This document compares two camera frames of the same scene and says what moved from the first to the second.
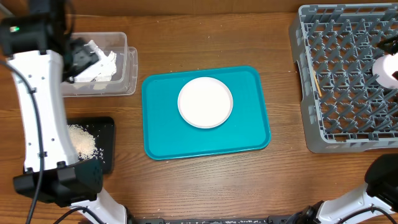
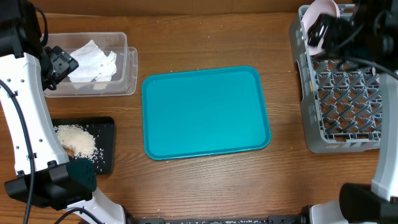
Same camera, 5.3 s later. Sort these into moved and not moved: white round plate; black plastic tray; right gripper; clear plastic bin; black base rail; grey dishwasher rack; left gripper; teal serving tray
Moved: left gripper; white round plate; right gripper
Not moved: black plastic tray; black base rail; grey dishwasher rack; clear plastic bin; teal serving tray
